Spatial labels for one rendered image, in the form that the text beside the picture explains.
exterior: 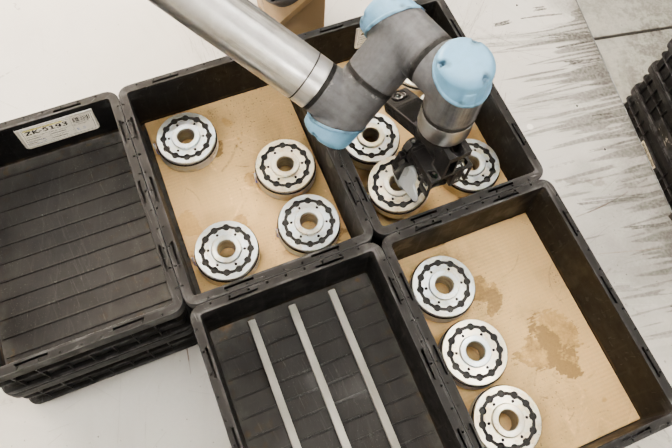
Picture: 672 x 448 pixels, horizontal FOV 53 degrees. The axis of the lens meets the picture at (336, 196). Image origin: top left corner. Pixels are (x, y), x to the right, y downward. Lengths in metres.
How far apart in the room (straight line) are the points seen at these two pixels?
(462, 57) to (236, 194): 0.50
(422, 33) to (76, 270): 0.67
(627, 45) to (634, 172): 1.20
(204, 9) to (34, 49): 0.75
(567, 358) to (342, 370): 0.36
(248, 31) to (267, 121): 0.37
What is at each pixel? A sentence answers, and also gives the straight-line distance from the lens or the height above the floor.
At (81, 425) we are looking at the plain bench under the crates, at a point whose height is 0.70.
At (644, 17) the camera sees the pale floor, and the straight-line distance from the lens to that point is 2.74.
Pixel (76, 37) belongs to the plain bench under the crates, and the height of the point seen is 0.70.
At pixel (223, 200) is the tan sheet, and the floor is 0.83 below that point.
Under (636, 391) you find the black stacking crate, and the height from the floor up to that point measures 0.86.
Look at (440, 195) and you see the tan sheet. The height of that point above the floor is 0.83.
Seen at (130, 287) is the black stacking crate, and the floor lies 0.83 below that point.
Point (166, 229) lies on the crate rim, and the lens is 1.05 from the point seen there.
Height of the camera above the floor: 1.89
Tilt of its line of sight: 65 degrees down
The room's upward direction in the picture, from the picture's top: 6 degrees clockwise
